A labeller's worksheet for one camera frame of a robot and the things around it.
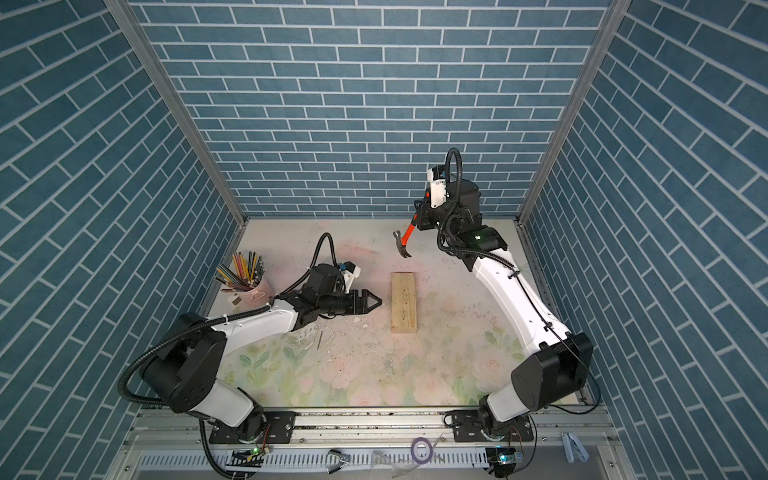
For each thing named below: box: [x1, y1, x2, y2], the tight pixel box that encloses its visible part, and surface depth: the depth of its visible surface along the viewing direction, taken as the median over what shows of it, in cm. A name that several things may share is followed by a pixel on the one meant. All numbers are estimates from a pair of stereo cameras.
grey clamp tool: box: [561, 432, 590, 463], surface depth 71 cm
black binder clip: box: [325, 449, 351, 474], surface depth 71 cm
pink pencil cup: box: [239, 268, 274, 309], surface depth 91 cm
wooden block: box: [391, 272, 417, 334], surface depth 95 cm
